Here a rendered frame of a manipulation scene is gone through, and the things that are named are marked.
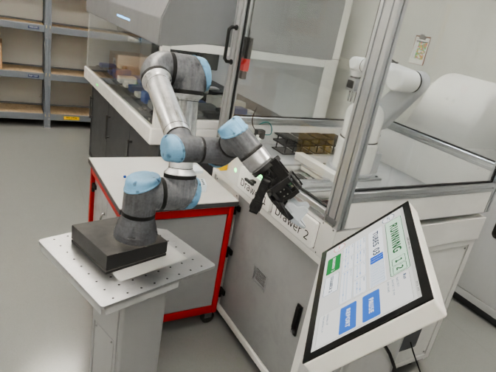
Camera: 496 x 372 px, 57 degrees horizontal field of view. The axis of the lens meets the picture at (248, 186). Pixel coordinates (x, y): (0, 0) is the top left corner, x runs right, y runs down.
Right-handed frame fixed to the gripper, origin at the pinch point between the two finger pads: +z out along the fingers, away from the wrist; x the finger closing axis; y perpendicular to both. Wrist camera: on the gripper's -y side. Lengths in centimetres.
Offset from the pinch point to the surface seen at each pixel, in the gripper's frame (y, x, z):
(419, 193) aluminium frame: 25, 64, 33
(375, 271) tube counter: 14.0, -17.0, 15.0
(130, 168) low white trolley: -86, 87, -51
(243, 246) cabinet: -60, 80, 15
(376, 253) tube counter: 14.5, -8.2, 14.9
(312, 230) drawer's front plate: -13.0, 42.5, 15.9
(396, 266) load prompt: 19.6, -20.4, 15.0
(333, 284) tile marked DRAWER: 1.5, -12.0, 14.9
